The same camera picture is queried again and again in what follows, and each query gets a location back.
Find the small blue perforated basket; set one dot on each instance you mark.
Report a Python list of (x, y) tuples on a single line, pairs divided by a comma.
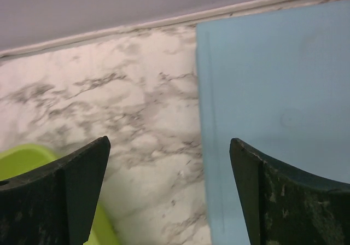
[(279, 81)]

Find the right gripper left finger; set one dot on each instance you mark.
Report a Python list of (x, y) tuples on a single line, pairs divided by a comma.
[(55, 203)]

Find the green plastic tray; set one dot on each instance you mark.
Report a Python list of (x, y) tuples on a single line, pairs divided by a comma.
[(26, 157)]

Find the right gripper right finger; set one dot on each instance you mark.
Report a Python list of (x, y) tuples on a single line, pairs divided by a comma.
[(283, 204)]

